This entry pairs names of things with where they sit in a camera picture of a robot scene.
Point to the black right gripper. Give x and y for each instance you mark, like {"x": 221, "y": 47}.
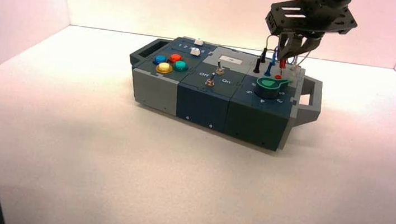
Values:
{"x": 313, "y": 18}

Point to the green rotary knob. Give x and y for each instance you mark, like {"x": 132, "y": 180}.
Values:
{"x": 267, "y": 88}

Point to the white panel label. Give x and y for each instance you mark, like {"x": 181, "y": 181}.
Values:
{"x": 232, "y": 59}

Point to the grey and teal control box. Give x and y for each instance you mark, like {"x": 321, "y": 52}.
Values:
{"x": 202, "y": 104}

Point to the teal push button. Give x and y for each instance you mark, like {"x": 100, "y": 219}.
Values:
{"x": 180, "y": 66}

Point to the red push button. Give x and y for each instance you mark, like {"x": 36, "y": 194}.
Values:
{"x": 176, "y": 58}

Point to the yellow push button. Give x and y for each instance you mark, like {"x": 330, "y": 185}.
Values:
{"x": 164, "y": 68}

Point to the blue push button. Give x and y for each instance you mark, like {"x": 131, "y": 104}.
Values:
{"x": 160, "y": 60}

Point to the metal toggle switch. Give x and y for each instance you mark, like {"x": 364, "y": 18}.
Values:
{"x": 210, "y": 81}
{"x": 219, "y": 69}

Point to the white keycap switch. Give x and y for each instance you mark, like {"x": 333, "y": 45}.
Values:
{"x": 195, "y": 52}
{"x": 199, "y": 42}

